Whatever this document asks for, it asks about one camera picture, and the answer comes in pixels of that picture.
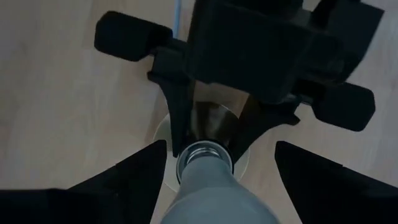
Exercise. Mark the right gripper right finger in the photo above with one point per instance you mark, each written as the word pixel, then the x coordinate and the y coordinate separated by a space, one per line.
pixel 335 199

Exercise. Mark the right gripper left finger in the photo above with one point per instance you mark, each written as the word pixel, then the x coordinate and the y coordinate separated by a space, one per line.
pixel 93 202

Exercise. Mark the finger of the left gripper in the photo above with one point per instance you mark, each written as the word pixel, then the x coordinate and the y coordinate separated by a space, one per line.
pixel 342 105
pixel 133 35

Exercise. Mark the white lightbulb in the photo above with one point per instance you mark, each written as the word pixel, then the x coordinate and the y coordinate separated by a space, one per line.
pixel 214 199

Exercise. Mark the brushed metal lamp socket base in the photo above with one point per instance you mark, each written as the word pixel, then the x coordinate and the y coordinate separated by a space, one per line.
pixel 214 124

